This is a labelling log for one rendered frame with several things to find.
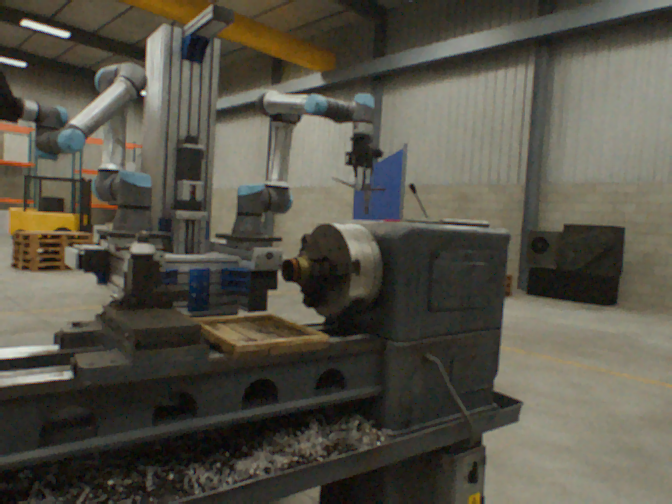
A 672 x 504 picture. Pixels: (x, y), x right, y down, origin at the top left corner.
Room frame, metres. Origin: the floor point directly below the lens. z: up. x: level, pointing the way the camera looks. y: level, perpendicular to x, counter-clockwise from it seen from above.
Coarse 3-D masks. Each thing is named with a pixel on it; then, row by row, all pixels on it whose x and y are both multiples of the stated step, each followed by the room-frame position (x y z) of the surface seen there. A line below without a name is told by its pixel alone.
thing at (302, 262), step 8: (304, 256) 1.56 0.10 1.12; (288, 264) 1.57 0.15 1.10; (296, 264) 1.52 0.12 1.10; (304, 264) 1.53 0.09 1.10; (288, 272) 1.57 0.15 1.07; (296, 272) 1.51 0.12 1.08; (304, 272) 1.52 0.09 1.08; (288, 280) 1.52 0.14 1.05; (296, 280) 1.53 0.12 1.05; (304, 280) 1.54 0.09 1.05
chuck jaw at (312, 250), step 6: (306, 234) 1.65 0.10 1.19; (312, 234) 1.67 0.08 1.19; (300, 240) 1.67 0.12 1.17; (306, 240) 1.64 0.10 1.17; (312, 240) 1.65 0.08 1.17; (306, 246) 1.62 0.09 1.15; (312, 246) 1.63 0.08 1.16; (318, 246) 1.65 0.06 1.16; (300, 252) 1.59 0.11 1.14; (306, 252) 1.60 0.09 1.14; (312, 252) 1.61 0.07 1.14; (318, 252) 1.63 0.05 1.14; (312, 258) 1.60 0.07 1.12; (318, 258) 1.61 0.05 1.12; (324, 258) 1.63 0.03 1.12
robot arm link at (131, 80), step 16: (128, 64) 1.83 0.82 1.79; (128, 80) 1.78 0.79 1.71; (144, 80) 1.84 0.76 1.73; (112, 96) 1.73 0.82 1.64; (128, 96) 1.78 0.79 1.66; (96, 112) 1.68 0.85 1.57; (112, 112) 1.73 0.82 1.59; (64, 128) 1.62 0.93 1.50; (80, 128) 1.63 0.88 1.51; (96, 128) 1.69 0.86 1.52; (48, 144) 1.63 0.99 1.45; (64, 144) 1.58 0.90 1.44; (80, 144) 1.61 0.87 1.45
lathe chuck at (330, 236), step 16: (320, 224) 1.65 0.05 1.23; (336, 224) 1.60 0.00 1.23; (320, 240) 1.64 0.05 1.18; (336, 240) 1.57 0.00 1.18; (352, 240) 1.54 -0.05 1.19; (336, 256) 1.56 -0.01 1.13; (352, 256) 1.50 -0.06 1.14; (368, 256) 1.54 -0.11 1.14; (368, 272) 1.53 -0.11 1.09; (336, 288) 1.56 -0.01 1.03; (352, 288) 1.50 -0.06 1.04; (368, 288) 1.54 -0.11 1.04; (320, 304) 1.63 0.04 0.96; (336, 304) 1.55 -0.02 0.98
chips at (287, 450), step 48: (240, 432) 1.47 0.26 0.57; (288, 432) 1.49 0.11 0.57; (336, 432) 1.46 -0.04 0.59; (384, 432) 1.50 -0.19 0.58; (0, 480) 1.17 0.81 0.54; (48, 480) 1.10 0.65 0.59; (96, 480) 1.17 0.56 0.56; (144, 480) 1.20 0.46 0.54; (192, 480) 1.16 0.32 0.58; (240, 480) 1.22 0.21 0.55
